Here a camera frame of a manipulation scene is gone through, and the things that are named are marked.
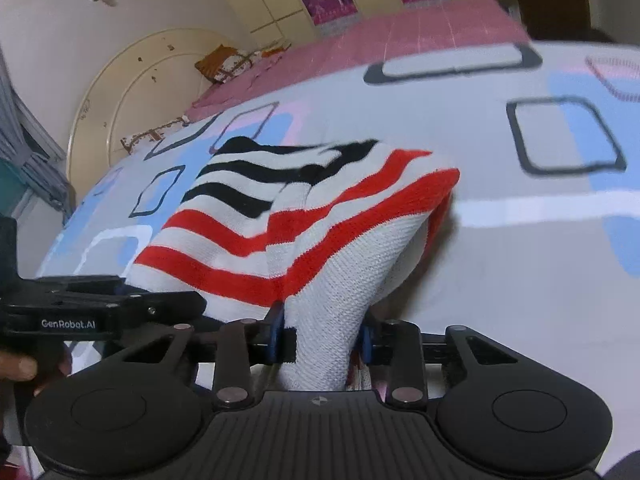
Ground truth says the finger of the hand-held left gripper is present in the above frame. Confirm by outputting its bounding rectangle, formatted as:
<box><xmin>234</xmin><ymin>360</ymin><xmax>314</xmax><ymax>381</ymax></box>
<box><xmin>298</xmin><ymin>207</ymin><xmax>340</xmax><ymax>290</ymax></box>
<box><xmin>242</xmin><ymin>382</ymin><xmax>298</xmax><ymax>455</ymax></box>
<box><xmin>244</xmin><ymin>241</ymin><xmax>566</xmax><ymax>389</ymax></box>
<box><xmin>30</xmin><ymin>274</ymin><xmax>209</xmax><ymax>332</ymax></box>

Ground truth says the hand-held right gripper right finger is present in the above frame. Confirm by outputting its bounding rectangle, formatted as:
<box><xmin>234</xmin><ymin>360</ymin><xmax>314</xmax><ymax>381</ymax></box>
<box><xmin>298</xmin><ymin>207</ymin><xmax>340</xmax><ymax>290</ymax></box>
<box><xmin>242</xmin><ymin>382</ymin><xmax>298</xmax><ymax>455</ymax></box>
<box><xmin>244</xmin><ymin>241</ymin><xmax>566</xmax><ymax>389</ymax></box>
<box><xmin>356</xmin><ymin>317</ymin><xmax>532</xmax><ymax>409</ymax></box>

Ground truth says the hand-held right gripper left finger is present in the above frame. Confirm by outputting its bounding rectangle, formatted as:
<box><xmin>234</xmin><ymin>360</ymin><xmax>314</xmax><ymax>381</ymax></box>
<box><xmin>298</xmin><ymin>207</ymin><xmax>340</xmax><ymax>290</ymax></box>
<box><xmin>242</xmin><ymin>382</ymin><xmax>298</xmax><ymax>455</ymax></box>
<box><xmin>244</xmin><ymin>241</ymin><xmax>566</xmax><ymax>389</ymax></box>
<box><xmin>107</xmin><ymin>302</ymin><xmax>299</xmax><ymax>409</ymax></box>

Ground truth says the striped white red black sweater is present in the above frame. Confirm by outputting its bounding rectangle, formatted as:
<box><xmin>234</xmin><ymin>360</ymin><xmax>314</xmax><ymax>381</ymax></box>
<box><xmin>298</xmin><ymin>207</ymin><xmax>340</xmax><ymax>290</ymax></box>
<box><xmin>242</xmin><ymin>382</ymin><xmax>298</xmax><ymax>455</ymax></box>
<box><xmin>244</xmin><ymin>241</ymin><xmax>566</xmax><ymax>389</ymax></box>
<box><xmin>131</xmin><ymin>137</ymin><xmax>462</xmax><ymax>393</ymax></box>

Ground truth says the person's left hand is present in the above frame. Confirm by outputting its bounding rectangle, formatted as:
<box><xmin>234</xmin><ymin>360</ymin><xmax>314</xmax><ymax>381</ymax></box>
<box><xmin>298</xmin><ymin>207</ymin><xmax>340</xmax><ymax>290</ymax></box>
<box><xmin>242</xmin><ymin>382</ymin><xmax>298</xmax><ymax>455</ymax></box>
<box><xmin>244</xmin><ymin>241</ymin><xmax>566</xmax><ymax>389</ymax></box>
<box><xmin>0</xmin><ymin>350</ymin><xmax>72</xmax><ymax>397</ymax></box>

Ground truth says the patterned grey blue blanket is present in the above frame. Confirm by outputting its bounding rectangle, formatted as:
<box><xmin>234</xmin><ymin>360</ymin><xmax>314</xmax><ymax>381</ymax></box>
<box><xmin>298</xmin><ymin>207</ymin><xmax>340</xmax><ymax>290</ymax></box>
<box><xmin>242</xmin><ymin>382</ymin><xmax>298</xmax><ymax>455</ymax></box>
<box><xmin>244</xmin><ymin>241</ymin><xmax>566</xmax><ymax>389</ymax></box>
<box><xmin>35</xmin><ymin>40</ymin><xmax>640</xmax><ymax>466</ymax></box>

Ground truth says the grey curtain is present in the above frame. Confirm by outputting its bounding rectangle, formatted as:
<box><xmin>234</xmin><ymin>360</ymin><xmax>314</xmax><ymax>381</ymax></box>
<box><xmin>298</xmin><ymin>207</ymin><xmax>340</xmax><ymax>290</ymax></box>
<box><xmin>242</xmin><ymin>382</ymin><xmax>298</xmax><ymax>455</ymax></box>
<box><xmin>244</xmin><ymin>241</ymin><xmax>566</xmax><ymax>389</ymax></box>
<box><xmin>0</xmin><ymin>55</ymin><xmax>72</xmax><ymax>213</ymax></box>

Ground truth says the cream arched headboard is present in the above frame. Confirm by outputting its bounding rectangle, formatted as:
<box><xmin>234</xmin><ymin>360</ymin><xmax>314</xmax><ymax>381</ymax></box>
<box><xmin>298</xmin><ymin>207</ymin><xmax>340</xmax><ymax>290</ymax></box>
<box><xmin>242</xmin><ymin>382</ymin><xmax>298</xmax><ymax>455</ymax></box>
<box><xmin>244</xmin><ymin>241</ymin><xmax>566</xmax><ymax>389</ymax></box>
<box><xmin>66</xmin><ymin>29</ymin><xmax>242</xmax><ymax>202</ymax></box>

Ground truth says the orange floral pillow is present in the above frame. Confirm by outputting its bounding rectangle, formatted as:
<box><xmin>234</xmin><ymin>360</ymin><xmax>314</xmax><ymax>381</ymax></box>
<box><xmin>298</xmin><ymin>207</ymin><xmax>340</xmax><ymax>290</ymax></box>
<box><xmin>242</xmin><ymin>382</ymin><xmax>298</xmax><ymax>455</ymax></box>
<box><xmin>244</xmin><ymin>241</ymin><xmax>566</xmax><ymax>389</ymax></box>
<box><xmin>194</xmin><ymin>44</ymin><xmax>263</xmax><ymax>85</ymax></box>

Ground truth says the pink bed sheet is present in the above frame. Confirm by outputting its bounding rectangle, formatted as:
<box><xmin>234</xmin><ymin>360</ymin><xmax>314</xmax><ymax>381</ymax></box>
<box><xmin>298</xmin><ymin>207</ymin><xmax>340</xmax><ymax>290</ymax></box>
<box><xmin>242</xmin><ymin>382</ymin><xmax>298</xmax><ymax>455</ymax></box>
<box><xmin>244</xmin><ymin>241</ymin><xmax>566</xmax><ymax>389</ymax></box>
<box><xmin>184</xmin><ymin>0</ymin><xmax>531</xmax><ymax>122</ymax></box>

